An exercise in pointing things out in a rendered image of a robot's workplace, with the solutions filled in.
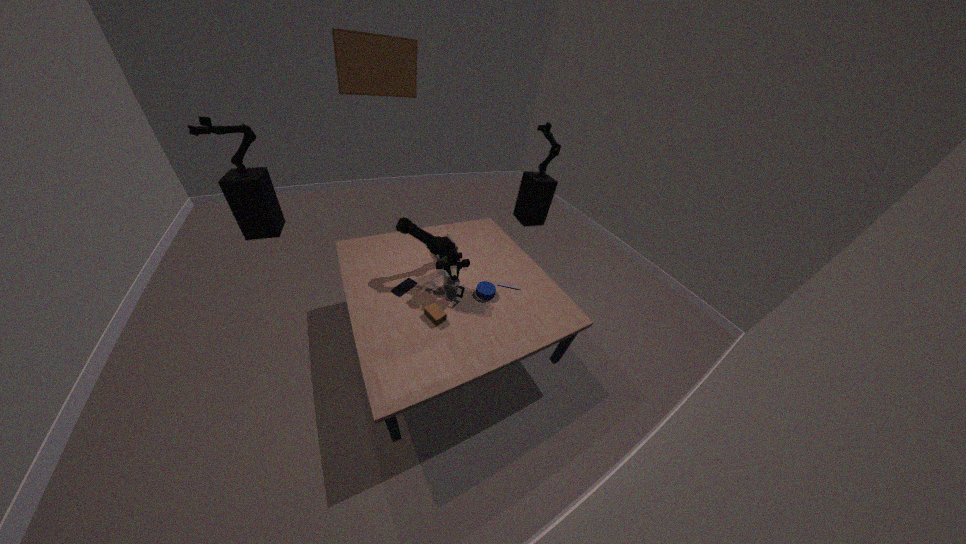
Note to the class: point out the glass french press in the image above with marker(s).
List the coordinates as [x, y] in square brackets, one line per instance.
[452, 288]

